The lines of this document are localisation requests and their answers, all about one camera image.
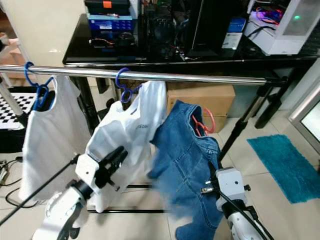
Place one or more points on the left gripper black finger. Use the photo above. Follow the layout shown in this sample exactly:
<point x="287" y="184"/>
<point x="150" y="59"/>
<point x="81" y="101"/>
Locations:
<point x="114" y="155"/>
<point x="119" y="162"/>

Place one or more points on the blue denim garment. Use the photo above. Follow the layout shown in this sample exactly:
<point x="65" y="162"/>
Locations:
<point x="185" y="160"/>

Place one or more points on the red plastic clothes hanger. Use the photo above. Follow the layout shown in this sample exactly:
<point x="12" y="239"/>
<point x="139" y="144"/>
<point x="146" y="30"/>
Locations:
<point x="213" y="121"/>

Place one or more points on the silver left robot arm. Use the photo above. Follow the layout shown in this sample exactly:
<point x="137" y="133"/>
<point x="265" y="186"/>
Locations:
<point x="60" y="215"/>

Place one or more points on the blue plastic clothes hanger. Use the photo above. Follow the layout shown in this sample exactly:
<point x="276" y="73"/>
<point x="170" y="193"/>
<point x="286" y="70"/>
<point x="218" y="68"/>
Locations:
<point x="25" y="74"/>
<point x="116" y="79"/>

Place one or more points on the white shirt with small print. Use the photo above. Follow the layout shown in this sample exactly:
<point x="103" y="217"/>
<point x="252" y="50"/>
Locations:
<point x="130" y="125"/>

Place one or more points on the plain white sleeveless shirt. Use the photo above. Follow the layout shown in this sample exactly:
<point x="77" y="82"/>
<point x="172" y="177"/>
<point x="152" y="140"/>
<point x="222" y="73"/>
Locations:
<point x="50" y="150"/>

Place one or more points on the teal floor mat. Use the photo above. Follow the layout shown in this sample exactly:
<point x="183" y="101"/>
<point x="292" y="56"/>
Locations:
<point x="285" y="165"/>

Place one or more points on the brown cardboard box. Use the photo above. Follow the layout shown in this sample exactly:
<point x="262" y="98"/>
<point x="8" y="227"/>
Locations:
<point x="200" y="95"/>

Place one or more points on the black white checkerboard panel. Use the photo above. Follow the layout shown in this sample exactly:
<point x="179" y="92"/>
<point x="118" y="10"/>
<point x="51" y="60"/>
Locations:
<point x="15" y="112"/>

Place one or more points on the silver clothes rack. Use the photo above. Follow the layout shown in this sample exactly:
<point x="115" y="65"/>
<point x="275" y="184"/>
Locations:
<point x="205" y="76"/>

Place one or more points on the blue electronics box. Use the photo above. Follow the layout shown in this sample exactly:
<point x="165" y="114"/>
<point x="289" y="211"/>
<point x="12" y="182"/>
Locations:
<point x="110" y="24"/>

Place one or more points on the black case with orange label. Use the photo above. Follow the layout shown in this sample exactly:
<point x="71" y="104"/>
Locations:
<point x="95" y="7"/>

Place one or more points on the small blue white box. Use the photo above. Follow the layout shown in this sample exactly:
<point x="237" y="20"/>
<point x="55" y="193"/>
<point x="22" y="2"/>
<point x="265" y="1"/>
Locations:
<point x="234" y="37"/>

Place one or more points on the black computer tower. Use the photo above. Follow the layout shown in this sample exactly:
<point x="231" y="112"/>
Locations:
<point x="210" y="25"/>

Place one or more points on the white computer case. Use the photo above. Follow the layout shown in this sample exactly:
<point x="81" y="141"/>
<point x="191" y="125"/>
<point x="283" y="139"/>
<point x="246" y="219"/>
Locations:
<point x="280" y="42"/>

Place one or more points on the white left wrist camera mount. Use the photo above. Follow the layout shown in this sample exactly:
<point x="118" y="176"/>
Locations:
<point x="87" y="170"/>

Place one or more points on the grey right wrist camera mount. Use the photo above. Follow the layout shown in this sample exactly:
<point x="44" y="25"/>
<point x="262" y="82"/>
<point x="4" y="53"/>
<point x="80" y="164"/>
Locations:
<point x="232" y="184"/>

